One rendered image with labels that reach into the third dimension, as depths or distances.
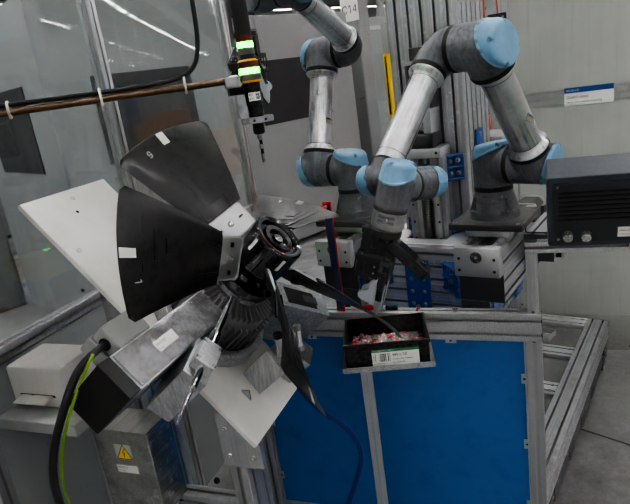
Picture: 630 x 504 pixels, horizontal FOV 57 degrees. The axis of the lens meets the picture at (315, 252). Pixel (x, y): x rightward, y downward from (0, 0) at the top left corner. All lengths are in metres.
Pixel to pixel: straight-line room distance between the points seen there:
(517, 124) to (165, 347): 1.06
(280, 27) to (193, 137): 4.26
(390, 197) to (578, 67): 1.82
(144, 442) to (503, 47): 1.22
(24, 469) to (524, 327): 1.35
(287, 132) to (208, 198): 4.25
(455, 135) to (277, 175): 3.50
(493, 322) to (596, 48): 1.63
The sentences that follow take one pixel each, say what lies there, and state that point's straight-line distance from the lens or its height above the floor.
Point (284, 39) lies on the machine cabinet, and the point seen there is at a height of 1.89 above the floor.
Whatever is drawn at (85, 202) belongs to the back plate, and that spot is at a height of 1.33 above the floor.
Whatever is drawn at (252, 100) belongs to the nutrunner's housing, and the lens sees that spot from 1.25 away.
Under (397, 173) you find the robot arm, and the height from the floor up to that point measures 1.31.
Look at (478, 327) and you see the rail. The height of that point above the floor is 0.82.
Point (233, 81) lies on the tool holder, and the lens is 1.25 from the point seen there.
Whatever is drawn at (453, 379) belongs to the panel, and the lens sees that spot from 1.76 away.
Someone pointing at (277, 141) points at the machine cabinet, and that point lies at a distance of 5.40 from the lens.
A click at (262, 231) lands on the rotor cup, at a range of 1.19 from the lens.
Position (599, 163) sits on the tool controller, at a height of 1.24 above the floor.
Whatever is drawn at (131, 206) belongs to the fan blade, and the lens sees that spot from 1.02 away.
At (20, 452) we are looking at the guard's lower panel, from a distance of 1.75.
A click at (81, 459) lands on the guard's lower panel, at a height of 0.57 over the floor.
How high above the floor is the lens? 1.53
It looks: 17 degrees down
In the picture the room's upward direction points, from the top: 8 degrees counter-clockwise
